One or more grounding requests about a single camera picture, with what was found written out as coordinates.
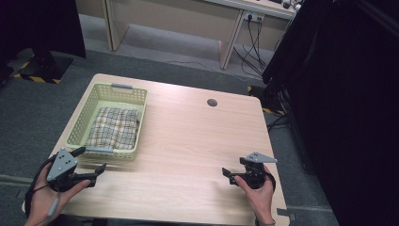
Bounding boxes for white wall power outlet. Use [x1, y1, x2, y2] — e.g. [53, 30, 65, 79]
[244, 10, 265, 23]

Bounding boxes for beige wooden desk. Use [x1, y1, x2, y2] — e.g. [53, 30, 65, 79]
[74, 0, 297, 71]

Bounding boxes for grey cable sleeve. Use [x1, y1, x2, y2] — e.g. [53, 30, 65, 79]
[46, 196, 61, 218]

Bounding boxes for black wrist strap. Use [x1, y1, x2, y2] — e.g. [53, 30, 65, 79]
[24, 154, 58, 218]

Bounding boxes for person's left hand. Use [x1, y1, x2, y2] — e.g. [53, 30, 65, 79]
[24, 163, 92, 226]

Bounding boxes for black stand base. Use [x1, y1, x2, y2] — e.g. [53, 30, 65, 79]
[18, 50, 75, 85]

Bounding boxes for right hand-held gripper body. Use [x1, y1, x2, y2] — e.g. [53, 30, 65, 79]
[229, 152, 279, 190]

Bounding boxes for plaid checked cloth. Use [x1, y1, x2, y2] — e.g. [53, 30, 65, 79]
[85, 106, 141, 151]

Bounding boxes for yellow black hazard tape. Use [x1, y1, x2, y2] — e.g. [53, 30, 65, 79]
[247, 86, 286, 117]

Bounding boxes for black hanging cables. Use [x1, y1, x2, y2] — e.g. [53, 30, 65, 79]
[233, 15, 268, 79]

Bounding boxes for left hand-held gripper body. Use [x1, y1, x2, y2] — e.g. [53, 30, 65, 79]
[46, 148, 98, 193]

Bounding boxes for black floor cables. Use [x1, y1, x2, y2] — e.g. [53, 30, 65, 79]
[266, 114, 291, 133]

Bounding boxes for large black curtain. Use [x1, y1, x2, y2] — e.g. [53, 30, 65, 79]
[262, 0, 399, 226]

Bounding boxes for small black curtain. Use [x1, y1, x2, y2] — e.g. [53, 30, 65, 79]
[0, 0, 87, 62]

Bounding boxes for person's right hand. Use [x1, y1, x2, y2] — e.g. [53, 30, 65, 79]
[234, 165, 276, 226]

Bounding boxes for light green plastic basket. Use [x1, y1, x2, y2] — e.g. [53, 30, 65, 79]
[64, 82, 149, 162]

